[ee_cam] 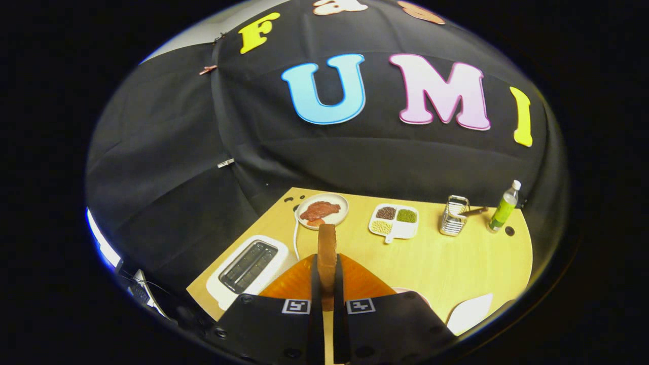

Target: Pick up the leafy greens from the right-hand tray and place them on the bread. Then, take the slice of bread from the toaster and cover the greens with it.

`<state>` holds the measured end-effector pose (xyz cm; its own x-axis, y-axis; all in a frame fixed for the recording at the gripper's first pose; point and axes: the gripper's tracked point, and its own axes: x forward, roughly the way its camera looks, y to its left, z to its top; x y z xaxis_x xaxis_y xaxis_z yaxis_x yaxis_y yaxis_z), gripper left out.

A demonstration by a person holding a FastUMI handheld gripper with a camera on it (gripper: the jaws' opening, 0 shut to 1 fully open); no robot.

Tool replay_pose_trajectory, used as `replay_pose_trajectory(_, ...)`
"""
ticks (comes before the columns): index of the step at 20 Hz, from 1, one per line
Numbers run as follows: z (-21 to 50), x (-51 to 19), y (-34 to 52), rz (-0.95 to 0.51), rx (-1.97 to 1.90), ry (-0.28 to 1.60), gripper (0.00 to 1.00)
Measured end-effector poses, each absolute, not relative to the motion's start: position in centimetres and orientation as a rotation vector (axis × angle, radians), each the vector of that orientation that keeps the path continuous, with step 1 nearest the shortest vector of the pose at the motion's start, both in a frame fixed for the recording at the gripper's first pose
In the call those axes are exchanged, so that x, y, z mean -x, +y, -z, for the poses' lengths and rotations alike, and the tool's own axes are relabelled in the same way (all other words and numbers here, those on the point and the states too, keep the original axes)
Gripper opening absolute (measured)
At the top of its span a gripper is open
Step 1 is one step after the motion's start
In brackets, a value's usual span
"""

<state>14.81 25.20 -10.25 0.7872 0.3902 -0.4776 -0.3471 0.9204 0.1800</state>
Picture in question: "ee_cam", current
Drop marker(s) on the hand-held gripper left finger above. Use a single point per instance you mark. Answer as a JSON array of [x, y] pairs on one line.
[[274, 329]]

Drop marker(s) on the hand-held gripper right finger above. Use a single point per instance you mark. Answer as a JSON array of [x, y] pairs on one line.
[[385, 329]]

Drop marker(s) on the toasted bread slice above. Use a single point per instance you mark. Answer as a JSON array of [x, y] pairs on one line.
[[327, 253]]

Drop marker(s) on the pink round plate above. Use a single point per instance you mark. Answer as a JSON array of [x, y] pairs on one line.
[[405, 290]]

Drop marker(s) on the white toaster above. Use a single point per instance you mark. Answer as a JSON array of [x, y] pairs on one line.
[[220, 289]]

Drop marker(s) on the white plate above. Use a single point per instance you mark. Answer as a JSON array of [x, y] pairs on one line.
[[471, 314]]

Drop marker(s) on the white divided bean dish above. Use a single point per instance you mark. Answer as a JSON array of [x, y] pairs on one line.
[[403, 230]]

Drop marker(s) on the brown meat slice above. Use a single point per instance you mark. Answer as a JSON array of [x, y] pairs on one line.
[[319, 210]]

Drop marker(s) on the beige oval plate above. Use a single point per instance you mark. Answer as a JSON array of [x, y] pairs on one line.
[[340, 202]]

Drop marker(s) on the wooden spoon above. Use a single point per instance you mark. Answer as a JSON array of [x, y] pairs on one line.
[[476, 210]]

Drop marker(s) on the green label plastic bottle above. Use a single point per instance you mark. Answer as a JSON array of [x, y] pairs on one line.
[[503, 209]]

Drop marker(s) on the white clip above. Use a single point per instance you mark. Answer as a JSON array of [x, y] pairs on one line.
[[226, 162]]

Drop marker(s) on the black backdrop cloth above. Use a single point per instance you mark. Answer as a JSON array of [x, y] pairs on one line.
[[253, 126]]

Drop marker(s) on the pink clip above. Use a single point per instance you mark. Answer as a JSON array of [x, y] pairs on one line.
[[208, 70]]

